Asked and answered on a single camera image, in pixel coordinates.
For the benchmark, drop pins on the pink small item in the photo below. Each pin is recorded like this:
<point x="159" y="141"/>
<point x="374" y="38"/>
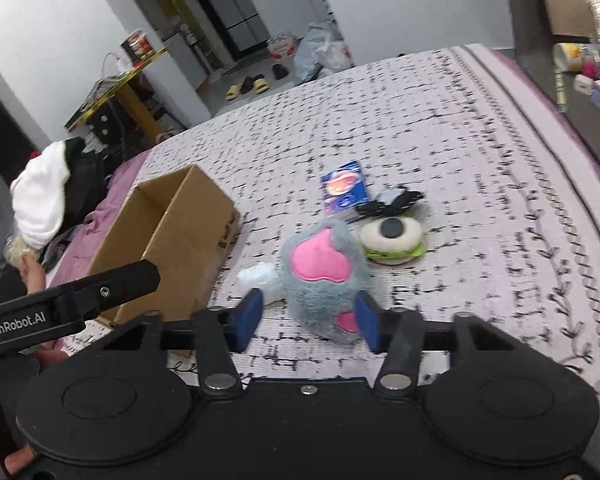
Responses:
<point x="590" y="69"/>

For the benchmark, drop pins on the pack of water bottles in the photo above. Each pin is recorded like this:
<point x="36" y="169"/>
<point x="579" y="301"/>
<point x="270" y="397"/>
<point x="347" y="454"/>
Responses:
<point x="282" y="46"/>

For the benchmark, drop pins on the black slipper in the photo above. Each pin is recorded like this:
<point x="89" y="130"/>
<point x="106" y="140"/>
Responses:
<point x="247" y="84"/>
<point x="281" y="71"/>

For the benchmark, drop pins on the red printed can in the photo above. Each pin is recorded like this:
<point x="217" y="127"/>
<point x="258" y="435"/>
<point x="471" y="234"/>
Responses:
<point x="137" y="45"/>

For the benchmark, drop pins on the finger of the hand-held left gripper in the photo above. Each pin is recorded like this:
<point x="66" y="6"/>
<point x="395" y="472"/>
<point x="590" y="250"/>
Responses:
<point x="125" y="280"/>

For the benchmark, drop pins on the pink bed sheet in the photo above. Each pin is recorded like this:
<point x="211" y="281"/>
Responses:
<point x="125" y="180"/>

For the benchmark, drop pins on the thin green stick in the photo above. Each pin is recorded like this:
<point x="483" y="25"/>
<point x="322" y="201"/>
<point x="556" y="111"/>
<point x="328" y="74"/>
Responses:
<point x="560" y="92"/>

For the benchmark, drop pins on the dark nightstand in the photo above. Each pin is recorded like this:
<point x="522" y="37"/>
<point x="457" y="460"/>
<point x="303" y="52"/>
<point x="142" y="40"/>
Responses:
<point x="587" y="125"/>

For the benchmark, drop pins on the blue printed packet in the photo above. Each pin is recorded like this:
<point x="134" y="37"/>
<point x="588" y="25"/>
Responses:
<point x="344" y="187"/>

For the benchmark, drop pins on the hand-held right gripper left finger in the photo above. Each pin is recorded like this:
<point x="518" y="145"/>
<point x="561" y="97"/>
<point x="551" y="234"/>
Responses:
<point x="250" y="321"/>

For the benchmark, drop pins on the white plastic bags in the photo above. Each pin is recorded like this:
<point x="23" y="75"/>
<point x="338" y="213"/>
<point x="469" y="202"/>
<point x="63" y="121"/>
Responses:
<point x="320" y="52"/>

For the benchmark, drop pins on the black framed glass door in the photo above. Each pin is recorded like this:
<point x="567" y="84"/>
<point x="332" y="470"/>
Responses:
<point x="225" y="5"/>

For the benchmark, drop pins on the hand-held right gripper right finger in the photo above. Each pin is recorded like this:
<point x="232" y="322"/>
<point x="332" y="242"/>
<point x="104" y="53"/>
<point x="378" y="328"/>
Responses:
<point x="367" y="322"/>

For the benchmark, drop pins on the pale yellow bag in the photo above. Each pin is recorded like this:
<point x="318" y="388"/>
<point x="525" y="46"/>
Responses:
<point x="20" y="252"/>

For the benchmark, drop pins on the brown cardboard box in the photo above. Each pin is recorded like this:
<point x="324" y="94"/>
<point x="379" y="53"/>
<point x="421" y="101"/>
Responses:
<point x="190" y="240"/>

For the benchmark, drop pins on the black clothes pile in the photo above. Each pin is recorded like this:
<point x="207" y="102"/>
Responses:
<point x="87" y="175"/>

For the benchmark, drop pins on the white fluffy cloth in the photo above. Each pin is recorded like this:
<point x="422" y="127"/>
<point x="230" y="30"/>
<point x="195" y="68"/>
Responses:
<point x="40" y="195"/>

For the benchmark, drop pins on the white cabinet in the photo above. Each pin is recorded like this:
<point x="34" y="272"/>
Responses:
<point x="287" y="2"/>

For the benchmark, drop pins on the round table yellow edge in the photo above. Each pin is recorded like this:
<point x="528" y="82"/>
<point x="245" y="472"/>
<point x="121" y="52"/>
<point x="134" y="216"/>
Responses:
<point x="115" y="87"/>

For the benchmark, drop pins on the person's foot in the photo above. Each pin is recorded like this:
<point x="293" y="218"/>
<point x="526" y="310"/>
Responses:
<point x="32" y="272"/>

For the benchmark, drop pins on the hamburger plush toy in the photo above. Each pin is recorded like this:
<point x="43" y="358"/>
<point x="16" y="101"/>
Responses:
<point x="392" y="240"/>

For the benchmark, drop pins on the white charger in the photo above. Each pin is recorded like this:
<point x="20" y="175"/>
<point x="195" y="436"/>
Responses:
<point x="582" y="85"/>

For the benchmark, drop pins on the yellow slipper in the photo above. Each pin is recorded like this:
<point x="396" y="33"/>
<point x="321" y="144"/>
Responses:
<point x="261" y="86"/>
<point x="232" y="92"/>

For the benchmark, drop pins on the grey plush toy pink heart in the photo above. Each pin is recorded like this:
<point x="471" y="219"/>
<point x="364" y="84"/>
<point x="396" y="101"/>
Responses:
<point x="320" y="275"/>

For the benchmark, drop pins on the person's left hand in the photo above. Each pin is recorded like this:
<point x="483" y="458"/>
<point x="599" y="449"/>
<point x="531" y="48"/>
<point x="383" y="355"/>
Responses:
<point x="20" y="460"/>

